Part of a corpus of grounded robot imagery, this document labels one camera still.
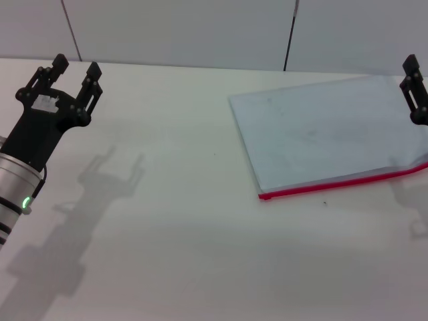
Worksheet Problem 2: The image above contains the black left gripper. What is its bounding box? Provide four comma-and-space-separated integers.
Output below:
0, 53, 103, 167

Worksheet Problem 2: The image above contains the clear document bag red zipper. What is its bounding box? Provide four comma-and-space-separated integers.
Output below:
228, 75, 428, 202

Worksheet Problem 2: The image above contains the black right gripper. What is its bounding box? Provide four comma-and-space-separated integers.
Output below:
399, 53, 428, 128

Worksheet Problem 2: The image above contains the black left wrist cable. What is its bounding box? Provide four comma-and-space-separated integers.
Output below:
31, 165, 48, 202

